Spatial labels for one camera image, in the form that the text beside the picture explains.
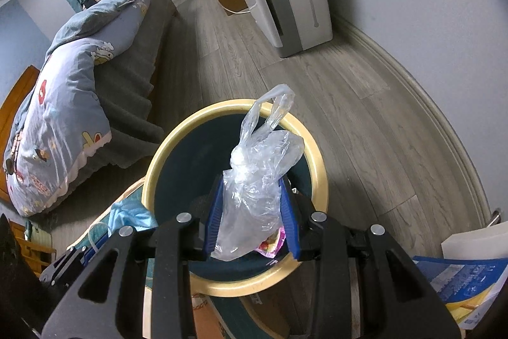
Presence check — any pink yellow snack wrapper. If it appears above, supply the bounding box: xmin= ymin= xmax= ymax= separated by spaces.
xmin=256 ymin=228 xmax=286 ymax=258

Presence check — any blue face mask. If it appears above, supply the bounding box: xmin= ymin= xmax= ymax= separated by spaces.
xmin=87 ymin=202 xmax=159 ymax=256

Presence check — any clear plastic bag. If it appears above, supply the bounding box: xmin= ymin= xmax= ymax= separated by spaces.
xmin=210 ymin=84 xmax=305 ymax=261

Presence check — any blue bin with yellow rim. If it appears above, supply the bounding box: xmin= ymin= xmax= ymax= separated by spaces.
xmin=142 ymin=98 xmax=330 ymax=339

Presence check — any blue printed duvet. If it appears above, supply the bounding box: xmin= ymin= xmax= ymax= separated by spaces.
xmin=4 ymin=0 xmax=153 ymax=216

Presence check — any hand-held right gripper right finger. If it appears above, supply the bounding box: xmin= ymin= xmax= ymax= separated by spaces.
xmin=278 ymin=176 xmax=461 ymax=339

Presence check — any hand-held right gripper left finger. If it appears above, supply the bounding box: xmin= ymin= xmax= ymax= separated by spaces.
xmin=42 ymin=174 xmax=227 ymax=339

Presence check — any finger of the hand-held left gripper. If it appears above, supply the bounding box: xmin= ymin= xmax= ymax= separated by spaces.
xmin=39 ymin=238 xmax=114 ymax=286

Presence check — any wooden chair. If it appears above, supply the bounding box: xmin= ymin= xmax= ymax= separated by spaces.
xmin=10 ymin=220 xmax=56 ymax=280

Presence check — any blue and white box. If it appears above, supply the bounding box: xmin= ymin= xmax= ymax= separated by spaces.
xmin=413 ymin=255 xmax=501 ymax=304

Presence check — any wooden bed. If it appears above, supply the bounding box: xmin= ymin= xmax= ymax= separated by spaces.
xmin=0 ymin=0 xmax=179 ymax=205

